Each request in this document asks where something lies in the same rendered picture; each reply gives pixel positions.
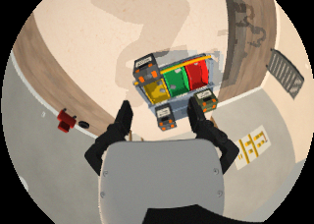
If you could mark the green open bin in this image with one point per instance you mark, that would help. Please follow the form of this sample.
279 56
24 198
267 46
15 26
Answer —
177 79

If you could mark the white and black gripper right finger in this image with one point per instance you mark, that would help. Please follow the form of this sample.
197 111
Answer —
205 129

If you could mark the red bin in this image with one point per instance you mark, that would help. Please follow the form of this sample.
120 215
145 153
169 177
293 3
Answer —
198 74

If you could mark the yellow open bin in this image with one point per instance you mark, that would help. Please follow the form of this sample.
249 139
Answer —
153 89

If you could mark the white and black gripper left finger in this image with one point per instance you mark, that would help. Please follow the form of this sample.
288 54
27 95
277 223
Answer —
115 132

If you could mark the grey metal shelf rack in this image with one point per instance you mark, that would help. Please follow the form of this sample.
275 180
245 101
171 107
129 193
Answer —
179 103

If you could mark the black case with orange latches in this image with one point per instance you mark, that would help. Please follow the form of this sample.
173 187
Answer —
145 70

